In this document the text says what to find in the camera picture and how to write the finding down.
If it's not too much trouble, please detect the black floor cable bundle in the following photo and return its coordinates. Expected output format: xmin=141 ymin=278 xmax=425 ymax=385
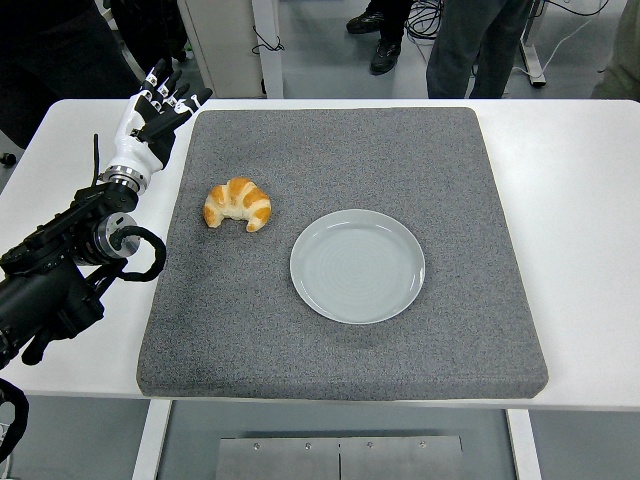
xmin=405 ymin=0 xmax=454 ymax=40

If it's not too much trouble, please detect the thin black cable on post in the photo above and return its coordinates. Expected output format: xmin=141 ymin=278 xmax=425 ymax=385
xmin=251 ymin=24 xmax=285 ymax=55

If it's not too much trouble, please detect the grey metal plate with screws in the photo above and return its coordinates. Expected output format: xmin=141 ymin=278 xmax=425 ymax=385
xmin=215 ymin=435 xmax=466 ymax=480

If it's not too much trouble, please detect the white cabinet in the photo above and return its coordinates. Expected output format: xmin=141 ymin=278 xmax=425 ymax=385
xmin=177 ymin=0 xmax=265 ymax=100

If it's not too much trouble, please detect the golden croissant bread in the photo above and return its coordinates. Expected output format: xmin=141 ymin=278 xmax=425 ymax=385
xmin=202 ymin=176 xmax=273 ymax=234

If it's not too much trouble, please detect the grey speckled mat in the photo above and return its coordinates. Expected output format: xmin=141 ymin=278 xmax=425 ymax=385
xmin=135 ymin=106 xmax=550 ymax=401

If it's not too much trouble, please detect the white desk leg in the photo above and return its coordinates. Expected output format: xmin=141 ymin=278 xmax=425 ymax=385
xmin=517 ymin=0 xmax=547 ymax=89

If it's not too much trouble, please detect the person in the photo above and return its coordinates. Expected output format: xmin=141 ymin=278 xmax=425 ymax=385
xmin=426 ymin=0 xmax=534 ymax=100
xmin=109 ymin=0 xmax=189 ymax=81
xmin=591 ymin=0 xmax=640 ymax=100
xmin=0 ymin=0 xmax=126 ymax=150
xmin=345 ymin=0 xmax=426 ymax=76

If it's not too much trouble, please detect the white post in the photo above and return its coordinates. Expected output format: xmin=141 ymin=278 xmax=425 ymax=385
xmin=251 ymin=0 xmax=285 ymax=99

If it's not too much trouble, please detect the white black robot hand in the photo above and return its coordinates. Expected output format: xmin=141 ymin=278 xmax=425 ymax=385
xmin=105 ymin=58 xmax=214 ymax=176

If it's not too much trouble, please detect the white table leg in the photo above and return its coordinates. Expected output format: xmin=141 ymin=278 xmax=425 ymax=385
xmin=505 ymin=408 xmax=544 ymax=480
xmin=130 ymin=399 xmax=174 ymax=480

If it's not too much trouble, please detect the light grey round plate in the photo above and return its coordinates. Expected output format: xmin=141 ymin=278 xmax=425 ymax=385
xmin=289 ymin=208 xmax=427 ymax=326

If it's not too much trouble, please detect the black sleeved cable loop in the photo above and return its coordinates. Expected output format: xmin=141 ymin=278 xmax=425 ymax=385
xmin=0 ymin=378 xmax=30 ymax=469

